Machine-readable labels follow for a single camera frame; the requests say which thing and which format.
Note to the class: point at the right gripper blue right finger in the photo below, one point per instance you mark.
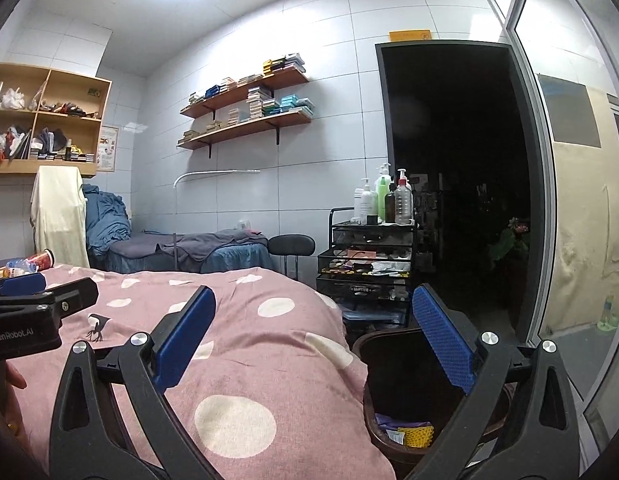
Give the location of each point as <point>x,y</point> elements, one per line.
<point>454,353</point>

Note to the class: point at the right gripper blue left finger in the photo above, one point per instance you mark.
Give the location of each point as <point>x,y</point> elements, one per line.
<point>177,336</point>

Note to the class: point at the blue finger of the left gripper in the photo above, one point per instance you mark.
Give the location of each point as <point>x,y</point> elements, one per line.
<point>23,285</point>

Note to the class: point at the yellow foam fruit net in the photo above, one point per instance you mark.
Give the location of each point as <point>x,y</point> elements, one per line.
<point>417,437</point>

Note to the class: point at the purple tissue plastic bag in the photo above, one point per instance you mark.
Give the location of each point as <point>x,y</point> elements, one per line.
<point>389,423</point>

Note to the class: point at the dark brown trash bin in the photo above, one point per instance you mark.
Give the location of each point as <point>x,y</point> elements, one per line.
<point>406,383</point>

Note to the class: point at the left hand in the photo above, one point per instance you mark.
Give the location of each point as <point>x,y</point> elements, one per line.
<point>12,379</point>

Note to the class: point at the plastic drink bottle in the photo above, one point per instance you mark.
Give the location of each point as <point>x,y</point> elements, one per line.
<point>18,267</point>

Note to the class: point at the red chip can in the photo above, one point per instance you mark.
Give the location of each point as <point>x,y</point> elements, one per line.
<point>43,260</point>

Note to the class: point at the cream cloth on chair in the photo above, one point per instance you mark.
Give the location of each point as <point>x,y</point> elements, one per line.
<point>58,214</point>

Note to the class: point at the blue bedding pile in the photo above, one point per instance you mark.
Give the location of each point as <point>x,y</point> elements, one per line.
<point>107,220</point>

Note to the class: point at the pink polka dot bedspread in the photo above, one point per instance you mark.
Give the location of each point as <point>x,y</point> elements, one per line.
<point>272,392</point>

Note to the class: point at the black mesh drawer cart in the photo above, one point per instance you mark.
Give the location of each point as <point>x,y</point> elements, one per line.
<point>366,271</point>

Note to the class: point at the potted plant pink flowers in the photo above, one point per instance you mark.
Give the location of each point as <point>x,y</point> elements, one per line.
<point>515,238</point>

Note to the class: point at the black round stool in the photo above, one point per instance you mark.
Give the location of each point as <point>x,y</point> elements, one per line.
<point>285,246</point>

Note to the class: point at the dark brown bottle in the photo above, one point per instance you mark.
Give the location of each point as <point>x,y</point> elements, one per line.
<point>390,204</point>

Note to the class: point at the wooden cubby shelf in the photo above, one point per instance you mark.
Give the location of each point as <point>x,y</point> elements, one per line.
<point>49,117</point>

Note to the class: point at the clear ribbed bottle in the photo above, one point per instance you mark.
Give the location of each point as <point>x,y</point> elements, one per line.
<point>403,203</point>

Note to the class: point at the green pump bottle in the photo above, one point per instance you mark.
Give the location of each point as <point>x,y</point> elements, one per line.
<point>382,187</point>

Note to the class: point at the yellow door sign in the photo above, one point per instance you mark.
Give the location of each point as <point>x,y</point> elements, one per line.
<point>410,35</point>

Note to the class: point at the wall poster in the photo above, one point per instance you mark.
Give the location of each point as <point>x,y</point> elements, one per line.
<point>107,149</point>

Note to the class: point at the lower wooden wall shelf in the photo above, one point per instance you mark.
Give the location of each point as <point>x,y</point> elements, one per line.
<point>297,116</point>

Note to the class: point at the wooden wall shelf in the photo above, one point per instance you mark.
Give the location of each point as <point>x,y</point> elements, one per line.
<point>297,116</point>
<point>276,74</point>

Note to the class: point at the upper wooden wall shelf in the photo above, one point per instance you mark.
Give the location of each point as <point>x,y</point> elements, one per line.
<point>276,74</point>

